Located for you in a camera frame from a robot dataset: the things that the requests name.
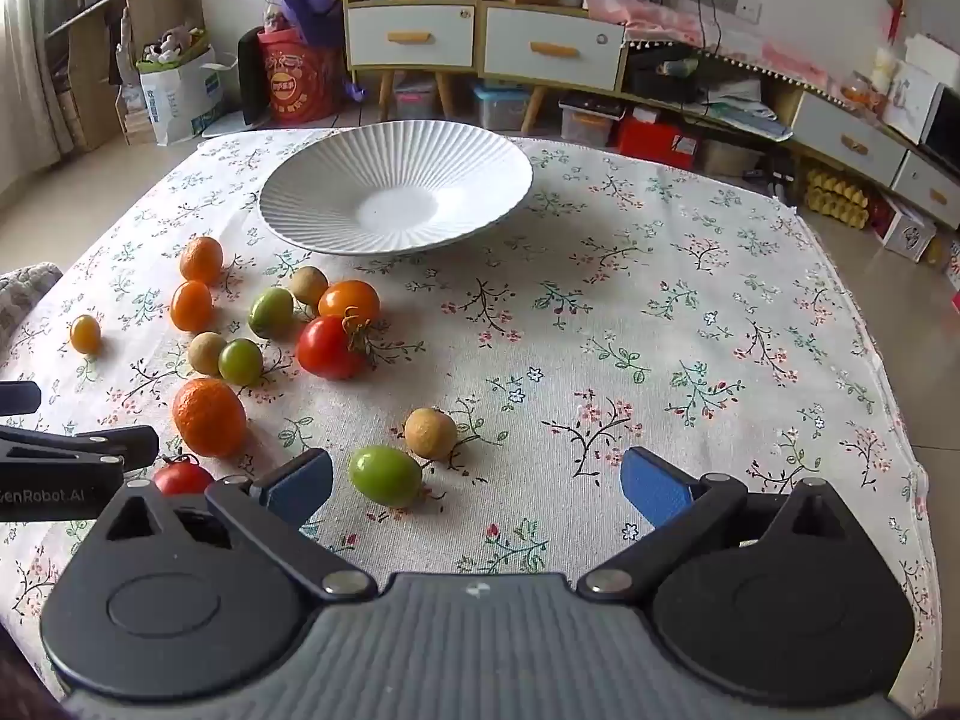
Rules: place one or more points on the stuffed toys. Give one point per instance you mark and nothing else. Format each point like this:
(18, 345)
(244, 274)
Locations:
(172, 45)

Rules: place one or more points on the clear plastic storage bin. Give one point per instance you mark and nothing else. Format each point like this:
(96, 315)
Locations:
(416, 99)

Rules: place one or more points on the purple plush toy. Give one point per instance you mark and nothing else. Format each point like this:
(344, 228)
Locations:
(307, 0)

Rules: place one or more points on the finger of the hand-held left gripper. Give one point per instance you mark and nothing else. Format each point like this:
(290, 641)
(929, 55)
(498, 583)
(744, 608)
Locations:
(112, 446)
(19, 397)

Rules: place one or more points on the white ribbed plate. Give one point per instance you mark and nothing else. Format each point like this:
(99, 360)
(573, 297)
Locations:
(390, 165)

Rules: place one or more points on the maroon sleeve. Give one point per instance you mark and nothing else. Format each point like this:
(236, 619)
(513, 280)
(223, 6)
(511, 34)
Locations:
(11, 682)

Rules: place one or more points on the pile of papers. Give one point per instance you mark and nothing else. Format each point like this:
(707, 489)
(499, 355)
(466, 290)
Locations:
(739, 109)

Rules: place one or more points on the yellow egg cartons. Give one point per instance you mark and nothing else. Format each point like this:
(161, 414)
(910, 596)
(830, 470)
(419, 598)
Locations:
(836, 199)

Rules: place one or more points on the orange jar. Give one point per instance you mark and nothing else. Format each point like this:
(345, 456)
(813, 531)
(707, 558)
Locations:
(856, 94)

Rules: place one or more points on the large red tomato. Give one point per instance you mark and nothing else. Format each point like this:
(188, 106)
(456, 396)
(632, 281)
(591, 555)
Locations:
(330, 349)

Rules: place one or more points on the wooden bookshelf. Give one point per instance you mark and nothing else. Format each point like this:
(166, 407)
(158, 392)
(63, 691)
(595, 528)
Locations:
(150, 7)

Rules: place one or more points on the tall wooden drawer cabinet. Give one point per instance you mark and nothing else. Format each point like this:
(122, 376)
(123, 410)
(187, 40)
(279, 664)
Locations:
(409, 37)

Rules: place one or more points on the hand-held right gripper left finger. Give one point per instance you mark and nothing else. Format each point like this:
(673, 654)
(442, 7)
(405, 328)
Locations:
(296, 484)

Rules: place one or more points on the red printed bucket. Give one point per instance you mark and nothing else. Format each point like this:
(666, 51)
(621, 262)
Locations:
(300, 82)

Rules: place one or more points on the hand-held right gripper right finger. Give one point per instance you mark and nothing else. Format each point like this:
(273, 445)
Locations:
(656, 487)

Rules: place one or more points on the black case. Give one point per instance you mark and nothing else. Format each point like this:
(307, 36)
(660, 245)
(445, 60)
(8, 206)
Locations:
(660, 75)

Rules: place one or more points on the orange tomato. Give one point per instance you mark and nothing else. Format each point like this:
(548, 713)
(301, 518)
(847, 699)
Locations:
(349, 300)

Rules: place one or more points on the green tomato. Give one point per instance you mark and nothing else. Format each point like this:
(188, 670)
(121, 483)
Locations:
(271, 312)
(385, 475)
(240, 361)

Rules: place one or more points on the white round base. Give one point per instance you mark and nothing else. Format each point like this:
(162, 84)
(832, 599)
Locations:
(236, 127)

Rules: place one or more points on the pink fringed cloth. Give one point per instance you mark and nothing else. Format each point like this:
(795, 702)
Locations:
(660, 22)

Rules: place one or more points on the large mandarin orange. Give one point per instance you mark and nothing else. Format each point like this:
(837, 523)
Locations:
(209, 418)

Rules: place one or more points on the red box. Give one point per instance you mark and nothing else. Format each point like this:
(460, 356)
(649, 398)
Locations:
(660, 142)

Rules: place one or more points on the low wooden drawer cabinet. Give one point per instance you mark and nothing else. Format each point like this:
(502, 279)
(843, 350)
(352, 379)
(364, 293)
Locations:
(555, 49)

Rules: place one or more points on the printed white cardboard box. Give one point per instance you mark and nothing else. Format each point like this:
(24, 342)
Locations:
(909, 232)

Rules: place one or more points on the yellow cherry tomato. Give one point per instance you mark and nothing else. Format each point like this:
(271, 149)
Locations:
(85, 334)

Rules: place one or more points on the brown longan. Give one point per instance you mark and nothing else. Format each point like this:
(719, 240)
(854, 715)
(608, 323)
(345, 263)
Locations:
(308, 285)
(430, 433)
(206, 352)

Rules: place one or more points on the small purple toy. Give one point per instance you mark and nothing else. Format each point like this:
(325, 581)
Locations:
(356, 90)

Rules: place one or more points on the grey curtain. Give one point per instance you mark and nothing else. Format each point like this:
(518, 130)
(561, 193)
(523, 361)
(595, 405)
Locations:
(30, 52)

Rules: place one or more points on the small mandarin orange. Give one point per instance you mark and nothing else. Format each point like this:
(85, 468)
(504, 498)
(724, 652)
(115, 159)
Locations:
(201, 260)
(191, 306)

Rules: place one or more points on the white box appliance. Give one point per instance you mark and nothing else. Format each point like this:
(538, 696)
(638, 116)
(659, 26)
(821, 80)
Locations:
(911, 101)

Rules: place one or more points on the blue lid storage bin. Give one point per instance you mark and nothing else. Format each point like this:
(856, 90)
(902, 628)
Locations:
(501, 109)

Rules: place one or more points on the white storage box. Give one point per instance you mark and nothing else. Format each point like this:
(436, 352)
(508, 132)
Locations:
(731, 157)

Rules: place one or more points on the grey knit cushion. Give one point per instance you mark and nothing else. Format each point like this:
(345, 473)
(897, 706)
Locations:
(26, 296)

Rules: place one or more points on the long wooden bench cabinet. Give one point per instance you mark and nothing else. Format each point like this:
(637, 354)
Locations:
(847, 142)

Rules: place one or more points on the clear bin with dark lid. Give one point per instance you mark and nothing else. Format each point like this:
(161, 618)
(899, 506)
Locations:
(591, 124)

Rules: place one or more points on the white paper bag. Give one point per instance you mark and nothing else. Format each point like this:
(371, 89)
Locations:
(180, 101)

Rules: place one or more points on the small red tomato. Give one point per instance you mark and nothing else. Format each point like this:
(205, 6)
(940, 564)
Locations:
(182, 478)

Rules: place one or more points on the black flat panel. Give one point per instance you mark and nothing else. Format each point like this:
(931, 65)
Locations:
(251, 79)

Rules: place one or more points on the floral tablecloth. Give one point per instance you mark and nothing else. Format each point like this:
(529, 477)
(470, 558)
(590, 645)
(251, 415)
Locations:
(600, 390)

